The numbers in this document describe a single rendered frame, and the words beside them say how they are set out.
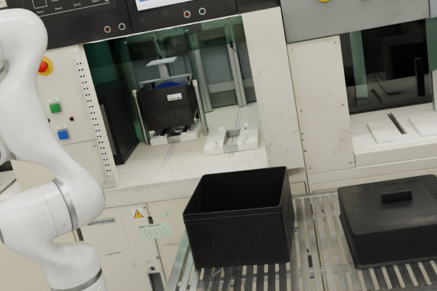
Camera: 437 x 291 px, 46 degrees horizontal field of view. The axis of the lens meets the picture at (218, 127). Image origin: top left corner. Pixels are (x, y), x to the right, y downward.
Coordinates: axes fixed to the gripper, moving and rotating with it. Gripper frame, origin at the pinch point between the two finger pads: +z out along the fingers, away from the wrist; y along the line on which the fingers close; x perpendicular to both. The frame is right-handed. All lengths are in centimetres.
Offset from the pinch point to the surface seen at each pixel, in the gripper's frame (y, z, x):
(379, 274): 96, -41, -44
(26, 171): -17.8, 12.5, -21.7
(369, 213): 97, -28, -34
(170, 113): 29, 54, -19
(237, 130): 56, 52, -31
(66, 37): 10.9, 12.4, 22.8
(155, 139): 20, 54, -30
